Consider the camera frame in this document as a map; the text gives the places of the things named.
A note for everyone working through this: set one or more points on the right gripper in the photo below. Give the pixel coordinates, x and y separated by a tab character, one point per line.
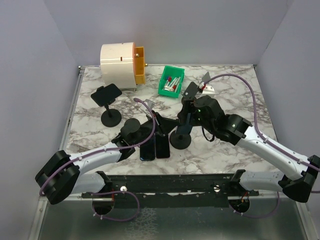
189	107

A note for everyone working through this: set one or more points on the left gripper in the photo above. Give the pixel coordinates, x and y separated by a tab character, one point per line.
163	125

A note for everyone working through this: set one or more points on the brown base phone stand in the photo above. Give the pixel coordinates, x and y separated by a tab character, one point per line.
190	92

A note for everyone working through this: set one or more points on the purple edged phone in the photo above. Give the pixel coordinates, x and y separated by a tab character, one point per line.
162	146

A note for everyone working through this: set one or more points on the black phone stand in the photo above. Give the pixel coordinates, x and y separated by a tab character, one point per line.
104	96
180	141

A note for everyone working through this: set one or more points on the white folding phone stand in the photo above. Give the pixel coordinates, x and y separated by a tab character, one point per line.
210	90

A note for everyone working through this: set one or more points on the black phone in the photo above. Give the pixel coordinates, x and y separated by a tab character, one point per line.
148	150

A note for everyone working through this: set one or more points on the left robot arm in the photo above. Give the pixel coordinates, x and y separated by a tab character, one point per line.
65	174

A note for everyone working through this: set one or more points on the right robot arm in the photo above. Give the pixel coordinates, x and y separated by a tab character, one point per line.
296	173

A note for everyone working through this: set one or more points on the markers in green bin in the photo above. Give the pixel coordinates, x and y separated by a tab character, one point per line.
172	85

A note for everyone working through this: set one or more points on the green plastic bin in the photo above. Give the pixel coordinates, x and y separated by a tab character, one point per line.
171	72

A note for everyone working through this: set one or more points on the orange drawer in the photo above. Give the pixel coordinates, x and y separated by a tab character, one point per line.
139	65

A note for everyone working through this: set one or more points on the white round drawer cabinet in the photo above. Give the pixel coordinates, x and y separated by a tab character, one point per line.
117	65

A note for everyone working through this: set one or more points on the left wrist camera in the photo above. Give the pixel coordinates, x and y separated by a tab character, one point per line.
150	105

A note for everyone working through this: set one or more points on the black front mounting rail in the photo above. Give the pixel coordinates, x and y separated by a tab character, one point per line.
174	190

